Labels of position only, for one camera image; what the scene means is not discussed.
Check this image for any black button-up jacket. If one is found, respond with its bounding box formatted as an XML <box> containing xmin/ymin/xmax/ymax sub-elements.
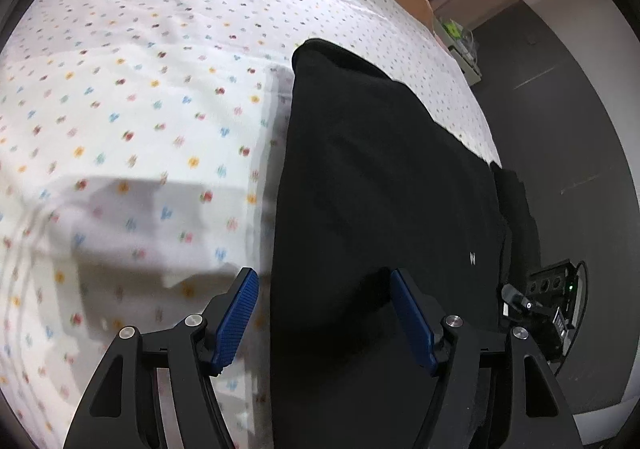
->
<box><xmin>270</xmin><ymin>39</ymin><xmax>541</xmax><ymax>448</ymax></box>

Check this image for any white bedside drawer cabinet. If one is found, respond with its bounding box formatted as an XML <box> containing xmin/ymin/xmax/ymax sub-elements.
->
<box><xmin>434</xmin><ymin>19</ymin><xmax>482</xmax><ymax>86</ymax></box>

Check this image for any white floral bed sheet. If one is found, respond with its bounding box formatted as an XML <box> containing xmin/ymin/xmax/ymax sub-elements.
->
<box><xmin>1</xmin><ymin>0</ymin><xmax>498</xmax><ymax>448</ymax></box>

